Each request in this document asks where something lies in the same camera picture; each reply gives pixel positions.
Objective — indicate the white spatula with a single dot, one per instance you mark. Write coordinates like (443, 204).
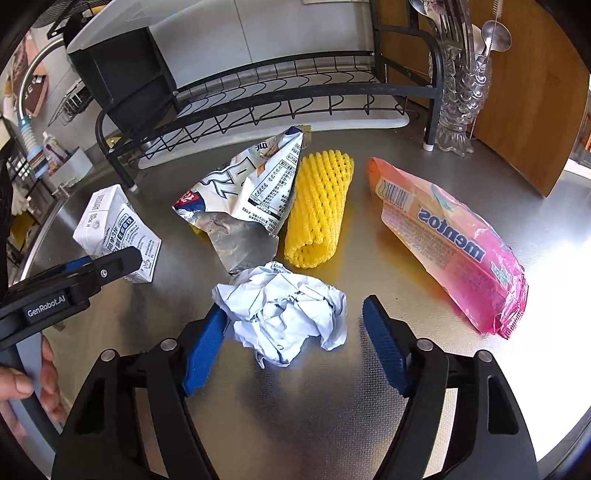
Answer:
(475, 41)

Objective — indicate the white milk carton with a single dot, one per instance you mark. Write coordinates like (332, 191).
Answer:
(115, 226)

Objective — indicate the steel mesh colander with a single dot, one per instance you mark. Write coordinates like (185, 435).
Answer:
(69, 5)

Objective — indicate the bamboo cutting board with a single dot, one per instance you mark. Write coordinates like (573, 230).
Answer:
(531, 92)

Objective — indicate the pink candy bag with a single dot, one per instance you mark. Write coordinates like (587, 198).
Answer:
(452, 249)

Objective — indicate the person's left hand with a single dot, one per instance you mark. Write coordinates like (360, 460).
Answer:
(55, 383)

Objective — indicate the fish-shaped glass utensil holder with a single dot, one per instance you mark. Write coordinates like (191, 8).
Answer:
(461, 101)

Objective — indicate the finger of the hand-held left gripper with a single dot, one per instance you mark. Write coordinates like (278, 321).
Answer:
(78, 265)
(115, 267)

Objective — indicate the white paper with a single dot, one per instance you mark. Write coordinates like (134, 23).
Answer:
(286, 314)

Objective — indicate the thin bottle brush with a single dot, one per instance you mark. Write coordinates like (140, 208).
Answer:
(496, 18)

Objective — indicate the white narrow drip tray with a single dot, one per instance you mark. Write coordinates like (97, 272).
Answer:
(115, 23)

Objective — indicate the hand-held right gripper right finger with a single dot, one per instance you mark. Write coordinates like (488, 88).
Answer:
(385, 346)

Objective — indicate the white sink caddy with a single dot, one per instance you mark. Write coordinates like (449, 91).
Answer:
(74, 161)

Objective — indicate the white wide drip tray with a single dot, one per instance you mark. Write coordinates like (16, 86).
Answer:
(369, 121)

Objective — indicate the steel spoon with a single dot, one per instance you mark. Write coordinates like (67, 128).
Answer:
(417, 7)
(498, 36)

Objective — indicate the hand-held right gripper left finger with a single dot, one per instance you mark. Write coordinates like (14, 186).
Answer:
(203, 350)

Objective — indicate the silver snack bag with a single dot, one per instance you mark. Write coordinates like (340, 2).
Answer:
(249, 184)

